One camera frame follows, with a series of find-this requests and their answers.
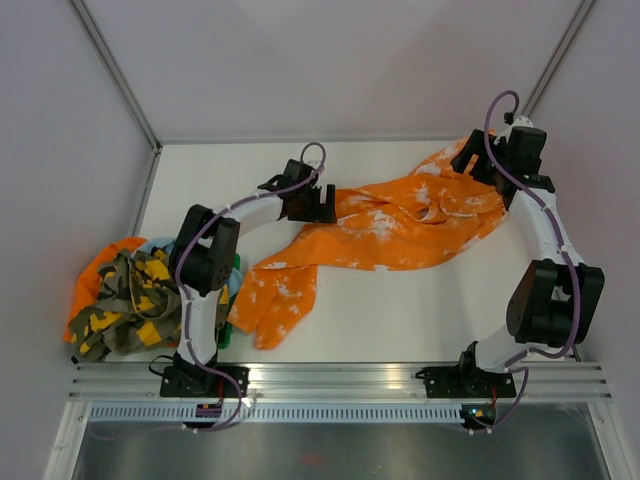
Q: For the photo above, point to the aluminium mounting rail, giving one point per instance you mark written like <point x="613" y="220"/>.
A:
<point x="548" y="382"/>

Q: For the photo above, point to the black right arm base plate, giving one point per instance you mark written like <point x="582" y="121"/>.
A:
<point x="449" y="382"/>

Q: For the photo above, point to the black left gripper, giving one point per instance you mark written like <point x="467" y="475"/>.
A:
<point x="321" y="213"/>

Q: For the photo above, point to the aluminium frame post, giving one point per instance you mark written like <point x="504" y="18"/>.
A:
<point x="114" y="71"/>
<point x="563" y="46"/>

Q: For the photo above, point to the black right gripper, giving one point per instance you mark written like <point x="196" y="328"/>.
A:
<point x="477" y="144"/>

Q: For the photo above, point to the camouflage trousers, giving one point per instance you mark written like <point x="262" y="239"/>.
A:
<point x="138" y="309"/>

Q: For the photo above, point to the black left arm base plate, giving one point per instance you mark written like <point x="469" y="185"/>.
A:
<point x="176" y="383"/>

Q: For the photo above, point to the right aluminium frame post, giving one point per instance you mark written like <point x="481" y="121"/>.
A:
<point x="563" y="46"/>

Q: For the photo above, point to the orange garment in pile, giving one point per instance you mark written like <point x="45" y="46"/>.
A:
<point x="88" y="282"/>

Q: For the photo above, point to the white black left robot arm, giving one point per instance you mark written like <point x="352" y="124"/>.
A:
<point x="203" y="254"/>

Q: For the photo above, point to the left aluminium frame post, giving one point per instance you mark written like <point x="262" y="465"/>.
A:
<point x="114" y="71"/>

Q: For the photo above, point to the orange white tie-dye trousers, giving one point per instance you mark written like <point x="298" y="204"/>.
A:
<point x="417" y="221"/>

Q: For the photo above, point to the white slotted cable duct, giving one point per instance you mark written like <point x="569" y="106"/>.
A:
<point x="273" y="413"/>

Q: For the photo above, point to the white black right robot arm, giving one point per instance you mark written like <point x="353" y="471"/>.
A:
<point x="552" y="307"/>

